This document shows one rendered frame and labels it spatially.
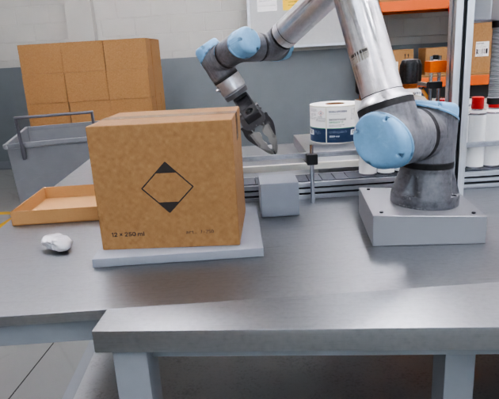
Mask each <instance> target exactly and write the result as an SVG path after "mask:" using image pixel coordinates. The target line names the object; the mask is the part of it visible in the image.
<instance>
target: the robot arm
mask: <svg viewBox="0 0 499 399"><path fill-rule="evenodd" d="M334 8H336V11H337V16H338V20H339V22H340V26H341V31H342V33H343V37H344V39H345V44H346V47H347V50H348V54H349V58H350V62H351V64H352V69H353V73H354V75H355V79H356V84H357V86H358V90H359V93H360V98H361V104H360V106H359V108H358V109H357V115H358V117H359V121H358V122H357V124H356V126H355V128H356V130H355V131H354V132H353V141H354V145H355V148H356V151H357V153H358V154H359V155H360V157H361V158H362V159H363V160H364V161H365V162H366V163H368V164H369V165H371V166H372V167H375V168H377V169H397V168H400V169H399V171H398V174H397V176H396V178H395V181H394V184H393V186H392V188H391V190H390V201H391V202H392V203H394V204H396V205H398V206H400V207H405V208H409V209H414V210H421V211H445V210H450V209H453V208H456V207H458V206H459V198H460V194H459V188H458V185H457V181H456V178H455V172H454V167H455V151H456V143H457V134H458V125H459V106H458V105H457V104H456V103H452V102H445V101H425V100H415V99H414V96H413V93H411V92H410V91H408V90H406V89H404V88H403V86H402V81H401V79H400V75H399V72H398V67H397V64H396V61H395V58H394V53H393V50H392V47H391V44H390V39H389V36H388V33H387V28H386V25H385V22H384V19H383V14H382V11H381V8H380V5H379V0H298V1H297V3H296V4H294V5H293V7H292V8H290V9H289V11H287V12H286V14H285V15H283V16H282V18H281V19H279V20H278V22H277V23H275V24H274V26H273V27H272V28H271V29H270V30H269V31H268V32H266V33H256V31H255V30H254V29H251V28H250V27H247V26H244V27H241V28H239V29H237V30H235V31H233V32H232V33H231V34H230V35H229V36H228V37H226V38H225V39H224V40H222V41H221V42H219V41H218V40H217V39H216V38H212V39H211V40H209V41H208V42H207V43H205V44H203V45H202V46H200V47H199V48H197V49H196V57H197V58H198V59H199V61H200V65H201V66H202V67H203V68H204V69H205V70H206V72H207V73H208V76H209V77H210V79H211V80H212V81H213V83H214V84H215V86H216V87H217V88H218V89H217V90H216V92H217V93H218V92H221V94H222V96H223V97H225V100H226V101H227V102H229V101H232V100H234V103H235V105H236V106H238V107H239V111H240V123H241V124H242V128H241V130H242V132H243V134H244V136H245V137H246V138H247V139H248V140H249V141H250V142H251V143H252V144H254V145H255V146H257V147H259V148H261V149H262V150H263V151H265V152H267V153H269V154H277V149H278V146H277V140H276V131H275V126H274V123H273V121H272V118H271V117H270V116H269V115H268V113H267V112H263V111H262V110H261V107H260V106H259V104H258V103H257V102H255V103H254V102H253V100H252V99H251V97H250V95H249V94H248V93H247V92H245V91H246V90H247V89H248V88H247V86H246V85H244V84H245V81H244V80H243V78H242V76H241V75H240V73H239V72H238V71H237V69H236V67H235V66H237V65H238V64H239V63H243V62H260V61H274V62H278V61H281V60H285V59H288V58H289V57H290V56H291V54H292V52H293V50H294V45H295V44H296V43H297V42H298V41H299V40H300V39H301V38H302V37H304V36H305V35H306V34H307V33H308V32H309V31H310V30H311V29H312V28H313V27H314V26H315V25H316V24H317V23H318V22H319V21H321V20H322V19H323V18H324V17H325V16H326V15H327V14H328V13H329V12H331V11H332V10H333V9H334ZM259 125H262V126H264V127H263V129H262V131H263V133H264V135H266V136H267V137H268V138H269V142H270V143H271V144H272V148H270V147H269V146H268V144H267V143H266V142H265V141H264V140H263V139H262V135H261V133H260V132H255V128H256V127H258V126H259ZM252 130H253V131H252Z"/></svg>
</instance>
